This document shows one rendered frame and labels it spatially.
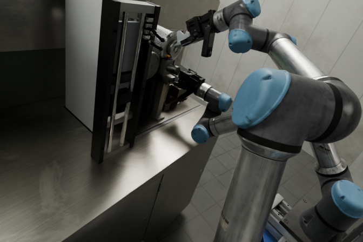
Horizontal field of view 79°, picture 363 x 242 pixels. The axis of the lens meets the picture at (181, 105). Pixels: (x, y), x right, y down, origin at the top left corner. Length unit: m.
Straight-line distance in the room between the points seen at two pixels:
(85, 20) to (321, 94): 0.72
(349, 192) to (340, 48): 2.30
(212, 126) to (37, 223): 0.62
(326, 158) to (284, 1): 2.65
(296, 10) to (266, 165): 3.01
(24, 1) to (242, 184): 0.90
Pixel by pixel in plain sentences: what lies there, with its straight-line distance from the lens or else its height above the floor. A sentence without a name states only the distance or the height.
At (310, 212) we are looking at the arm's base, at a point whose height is 0.88.
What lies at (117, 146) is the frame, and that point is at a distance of 0.89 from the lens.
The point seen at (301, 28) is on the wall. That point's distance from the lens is 3.29.
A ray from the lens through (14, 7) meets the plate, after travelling 1.00.
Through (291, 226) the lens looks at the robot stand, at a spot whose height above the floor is 0.82.
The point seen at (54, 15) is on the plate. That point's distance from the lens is 1.06.
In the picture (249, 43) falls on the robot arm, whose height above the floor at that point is 1.41.
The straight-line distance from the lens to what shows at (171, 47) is 0.98.
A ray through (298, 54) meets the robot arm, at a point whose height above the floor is 1.43.
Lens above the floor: 1.53
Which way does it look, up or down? 29 degrees down
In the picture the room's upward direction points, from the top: 17 degrees clockwise
